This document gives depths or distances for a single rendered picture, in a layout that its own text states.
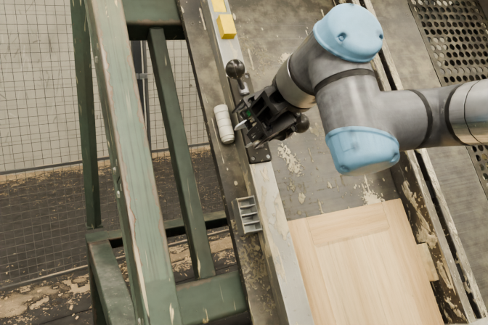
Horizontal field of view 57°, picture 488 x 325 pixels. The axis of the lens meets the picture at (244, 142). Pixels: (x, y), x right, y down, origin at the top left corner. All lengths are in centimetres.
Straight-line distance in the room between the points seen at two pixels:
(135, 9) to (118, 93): 28
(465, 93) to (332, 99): 14
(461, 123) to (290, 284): 47
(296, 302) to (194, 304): 19
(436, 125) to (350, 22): 16
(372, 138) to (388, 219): 56
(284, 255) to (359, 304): 20
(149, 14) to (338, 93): 65
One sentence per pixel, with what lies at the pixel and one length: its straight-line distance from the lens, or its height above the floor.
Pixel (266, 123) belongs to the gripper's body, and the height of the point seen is 146.
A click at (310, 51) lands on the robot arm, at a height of 158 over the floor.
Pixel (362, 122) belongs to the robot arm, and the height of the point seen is 150.
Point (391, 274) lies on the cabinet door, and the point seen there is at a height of 110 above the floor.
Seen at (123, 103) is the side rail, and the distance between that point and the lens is 86.
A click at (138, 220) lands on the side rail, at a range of 79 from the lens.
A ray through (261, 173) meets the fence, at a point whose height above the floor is 133.
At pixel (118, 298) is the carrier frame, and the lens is 153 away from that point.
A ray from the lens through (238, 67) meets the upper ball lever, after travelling 83.
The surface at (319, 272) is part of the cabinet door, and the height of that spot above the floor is 114.
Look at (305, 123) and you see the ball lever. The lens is 83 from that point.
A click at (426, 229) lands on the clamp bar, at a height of 118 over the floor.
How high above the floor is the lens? 160
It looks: 14 degrees down
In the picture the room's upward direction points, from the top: straight up
